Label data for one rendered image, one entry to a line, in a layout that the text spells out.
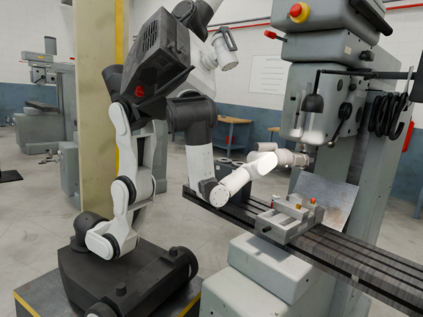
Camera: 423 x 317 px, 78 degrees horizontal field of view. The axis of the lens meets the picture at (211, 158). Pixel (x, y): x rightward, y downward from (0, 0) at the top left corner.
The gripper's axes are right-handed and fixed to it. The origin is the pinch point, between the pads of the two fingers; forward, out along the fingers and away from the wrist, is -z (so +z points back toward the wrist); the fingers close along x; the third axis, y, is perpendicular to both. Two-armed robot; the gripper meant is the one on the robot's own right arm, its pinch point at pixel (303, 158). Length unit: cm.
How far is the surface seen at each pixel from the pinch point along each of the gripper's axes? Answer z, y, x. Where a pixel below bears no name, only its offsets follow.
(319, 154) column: -33.1, 3.7, 18.3
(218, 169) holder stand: 19.2, 16.4, 39.0
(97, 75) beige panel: 69, -28, 159
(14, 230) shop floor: 141, 125, 208
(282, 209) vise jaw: 8.3, 23.0, -1.0
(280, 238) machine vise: 17.7, 29.4, -11.6
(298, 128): 11.9, -13.7, -5.0
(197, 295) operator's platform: 32, 85, 26
